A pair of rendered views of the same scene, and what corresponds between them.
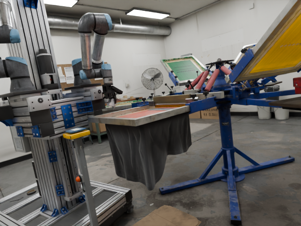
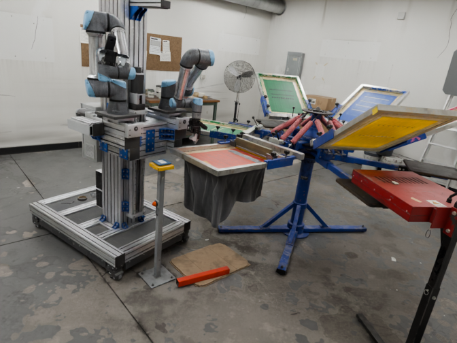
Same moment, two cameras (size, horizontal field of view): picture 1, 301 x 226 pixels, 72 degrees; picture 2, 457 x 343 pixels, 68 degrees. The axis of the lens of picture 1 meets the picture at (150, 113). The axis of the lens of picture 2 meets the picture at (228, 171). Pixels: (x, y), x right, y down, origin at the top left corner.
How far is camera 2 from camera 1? 113 cm
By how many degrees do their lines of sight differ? 11
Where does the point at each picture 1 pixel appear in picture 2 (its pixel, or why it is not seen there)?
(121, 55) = (204, 30)
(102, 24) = (205, 62)
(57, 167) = (127, 184)
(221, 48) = (345, 60)
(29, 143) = (101, 154)
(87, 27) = (190, 63)
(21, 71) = (121, 95)
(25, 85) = (122, 109)
